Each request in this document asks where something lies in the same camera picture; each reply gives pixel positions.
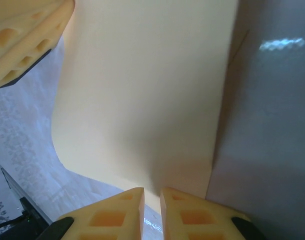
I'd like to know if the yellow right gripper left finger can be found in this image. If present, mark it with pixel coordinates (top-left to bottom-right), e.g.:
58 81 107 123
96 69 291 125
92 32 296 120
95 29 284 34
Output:
37 187 146 240

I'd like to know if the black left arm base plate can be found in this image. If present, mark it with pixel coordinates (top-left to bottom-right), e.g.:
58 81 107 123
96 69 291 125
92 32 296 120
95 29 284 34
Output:
17 197 42 220

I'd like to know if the yellow paper sheet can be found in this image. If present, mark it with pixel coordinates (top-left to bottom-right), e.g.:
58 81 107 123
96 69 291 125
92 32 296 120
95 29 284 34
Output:
52 0 243 208

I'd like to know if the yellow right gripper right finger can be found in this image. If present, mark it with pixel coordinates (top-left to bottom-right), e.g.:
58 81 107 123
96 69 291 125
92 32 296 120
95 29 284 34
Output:
159 186 267 240

